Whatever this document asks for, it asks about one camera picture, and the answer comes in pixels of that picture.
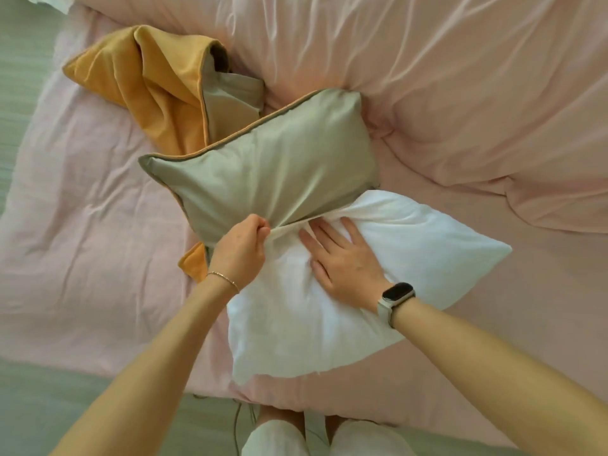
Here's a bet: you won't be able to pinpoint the person's right hand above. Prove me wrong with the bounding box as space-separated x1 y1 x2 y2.
298 217 395 314

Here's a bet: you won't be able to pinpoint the person's left hand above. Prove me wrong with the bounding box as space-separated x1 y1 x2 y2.
207 213 272 293

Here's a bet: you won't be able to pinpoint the white pillow insert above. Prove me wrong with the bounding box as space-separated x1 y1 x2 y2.
226 189 514 388

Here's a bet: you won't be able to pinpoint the grey and orange pillowcase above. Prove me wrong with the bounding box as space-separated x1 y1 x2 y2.
137 87 381 284
61 24 267 157

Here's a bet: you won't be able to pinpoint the pink bed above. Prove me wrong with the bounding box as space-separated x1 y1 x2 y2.
0 4 608 450

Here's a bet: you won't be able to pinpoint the person's right forearm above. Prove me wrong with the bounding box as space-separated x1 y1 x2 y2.
391 298 608 456

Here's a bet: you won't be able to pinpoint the person's left forearm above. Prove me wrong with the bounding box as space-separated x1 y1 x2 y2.
49 277 241 456

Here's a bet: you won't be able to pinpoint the person's white shorts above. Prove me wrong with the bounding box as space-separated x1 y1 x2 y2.
241 410 419 456

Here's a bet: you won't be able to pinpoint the white smartwatch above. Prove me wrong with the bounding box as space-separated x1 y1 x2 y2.
377 281 417 330

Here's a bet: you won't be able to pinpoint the pink ruffled duvet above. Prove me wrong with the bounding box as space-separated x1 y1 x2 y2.
21 0 608 236

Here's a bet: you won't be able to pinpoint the thin gold bracelet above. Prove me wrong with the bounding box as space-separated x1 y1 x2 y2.
205 271 241 295

